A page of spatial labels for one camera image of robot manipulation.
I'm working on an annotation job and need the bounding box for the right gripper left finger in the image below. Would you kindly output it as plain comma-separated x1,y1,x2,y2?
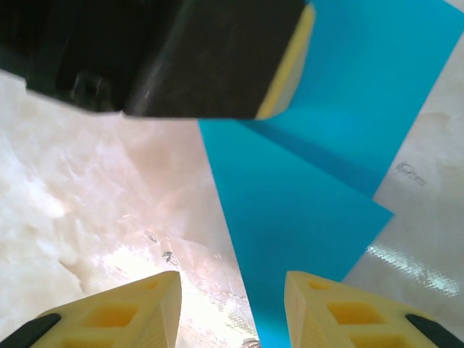
0,270,182,348

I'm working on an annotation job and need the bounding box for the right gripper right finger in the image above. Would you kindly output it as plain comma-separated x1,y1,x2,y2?
284,270,464,348

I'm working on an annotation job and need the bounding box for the blue square paper sheet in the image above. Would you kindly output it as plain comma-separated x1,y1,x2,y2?
197,0,464,348

